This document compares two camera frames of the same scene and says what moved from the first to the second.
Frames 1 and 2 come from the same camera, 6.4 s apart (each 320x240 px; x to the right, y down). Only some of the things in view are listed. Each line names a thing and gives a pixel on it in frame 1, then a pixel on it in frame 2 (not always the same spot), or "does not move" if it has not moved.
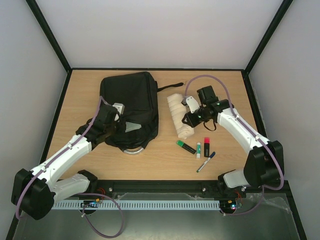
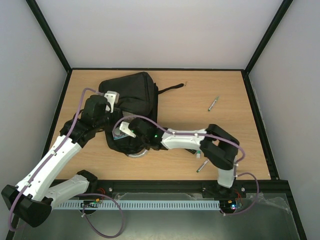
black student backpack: (138, 92) does not move
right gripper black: (189, 119) → (128, 140)
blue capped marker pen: (201, 167) does not move
